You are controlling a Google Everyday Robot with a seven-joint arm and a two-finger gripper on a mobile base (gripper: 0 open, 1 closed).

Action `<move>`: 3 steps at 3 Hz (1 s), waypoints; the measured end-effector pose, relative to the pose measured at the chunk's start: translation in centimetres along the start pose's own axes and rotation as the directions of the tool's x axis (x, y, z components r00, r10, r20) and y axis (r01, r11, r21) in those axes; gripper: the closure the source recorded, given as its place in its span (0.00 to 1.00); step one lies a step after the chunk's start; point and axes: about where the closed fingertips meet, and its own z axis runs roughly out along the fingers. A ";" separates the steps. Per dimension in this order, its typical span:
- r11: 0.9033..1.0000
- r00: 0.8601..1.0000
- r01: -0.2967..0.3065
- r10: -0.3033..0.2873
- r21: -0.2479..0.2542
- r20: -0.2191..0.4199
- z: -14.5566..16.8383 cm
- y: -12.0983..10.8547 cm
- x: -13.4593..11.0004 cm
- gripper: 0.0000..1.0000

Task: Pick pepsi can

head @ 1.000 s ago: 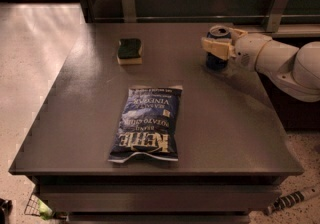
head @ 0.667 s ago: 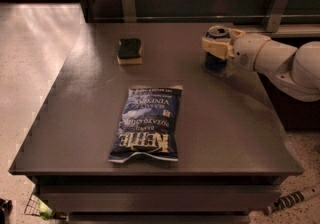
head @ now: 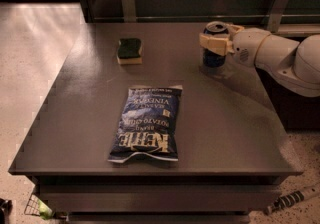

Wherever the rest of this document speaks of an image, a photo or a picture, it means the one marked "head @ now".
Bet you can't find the blue pepsi can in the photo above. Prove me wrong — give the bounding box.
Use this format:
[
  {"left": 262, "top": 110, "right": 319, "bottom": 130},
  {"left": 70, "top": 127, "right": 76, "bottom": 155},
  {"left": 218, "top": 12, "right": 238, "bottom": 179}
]
[{"left": 199, "top": 21, "right": 229, "bottom": 68}]

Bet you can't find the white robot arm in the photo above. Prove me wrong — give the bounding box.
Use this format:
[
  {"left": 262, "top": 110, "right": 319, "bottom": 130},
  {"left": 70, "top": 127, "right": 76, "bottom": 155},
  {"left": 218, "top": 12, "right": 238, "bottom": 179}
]
[{"left": 199, "top": 21, "right": 320, "bottom": 97}]

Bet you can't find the green yellow sponge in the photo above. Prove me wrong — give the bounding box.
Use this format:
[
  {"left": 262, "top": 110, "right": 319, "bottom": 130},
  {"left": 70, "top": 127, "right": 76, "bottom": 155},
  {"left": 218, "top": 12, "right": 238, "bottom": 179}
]
[{"left": 117, "top": 38, "right": 142, "bottom": 65}]

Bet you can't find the black white striped stick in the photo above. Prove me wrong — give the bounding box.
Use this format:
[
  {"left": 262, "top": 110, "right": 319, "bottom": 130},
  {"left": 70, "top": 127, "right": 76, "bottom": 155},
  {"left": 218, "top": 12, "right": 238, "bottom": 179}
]
[{"left": 264, "top": 183, "right": 320, "bottom": 215}]

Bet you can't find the right metal bracket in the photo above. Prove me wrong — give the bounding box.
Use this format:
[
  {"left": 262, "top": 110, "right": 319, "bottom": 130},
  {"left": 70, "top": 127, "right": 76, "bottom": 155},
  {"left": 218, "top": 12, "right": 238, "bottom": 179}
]
[{"left": 266, "top": 0, "right": 289, "bottom": 33}]

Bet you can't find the metal bracket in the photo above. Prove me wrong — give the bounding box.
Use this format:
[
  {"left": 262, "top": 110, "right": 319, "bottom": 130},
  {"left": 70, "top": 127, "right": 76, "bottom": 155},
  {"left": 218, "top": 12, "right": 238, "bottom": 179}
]
[
  {"left": 266, "top": 0, "right": 289, "bottom": 33},
  {"left": 121, "top": 0, "right": 137, "bottom": 23}
]

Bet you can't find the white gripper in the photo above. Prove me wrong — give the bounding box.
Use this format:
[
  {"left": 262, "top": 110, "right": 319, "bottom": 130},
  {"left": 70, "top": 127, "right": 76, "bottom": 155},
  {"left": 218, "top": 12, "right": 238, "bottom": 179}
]
[{"left": 199, "top": 24, "right": 271, "bottom": 67}]

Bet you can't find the left metal bracket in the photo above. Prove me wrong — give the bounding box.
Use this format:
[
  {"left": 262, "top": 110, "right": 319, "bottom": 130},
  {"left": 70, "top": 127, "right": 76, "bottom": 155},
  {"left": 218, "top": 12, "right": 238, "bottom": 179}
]
[{"left": 121, "top": 0, "right": 137, "bottom": 23}]

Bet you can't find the dark grey table cabinet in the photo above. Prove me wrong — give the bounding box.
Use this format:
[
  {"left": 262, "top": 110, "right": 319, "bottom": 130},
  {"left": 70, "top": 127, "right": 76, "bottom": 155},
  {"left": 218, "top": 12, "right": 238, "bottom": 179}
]
[{"left": 9, "top": 24, "right": 302, "bottom": 224}]

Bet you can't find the wire basket with green item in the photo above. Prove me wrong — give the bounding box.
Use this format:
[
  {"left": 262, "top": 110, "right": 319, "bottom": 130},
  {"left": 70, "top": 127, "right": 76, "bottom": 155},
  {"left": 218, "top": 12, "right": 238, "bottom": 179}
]
[{"left": 24, "top": 192, "right": 54, "bottom": 220}]

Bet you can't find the blue kettle chips bag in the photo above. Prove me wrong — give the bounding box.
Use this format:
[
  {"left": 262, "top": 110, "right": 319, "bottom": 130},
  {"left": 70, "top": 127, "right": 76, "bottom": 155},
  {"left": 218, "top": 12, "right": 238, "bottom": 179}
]
[{"left": 108, "top": 85, "right": 183, "bottom": 163}]

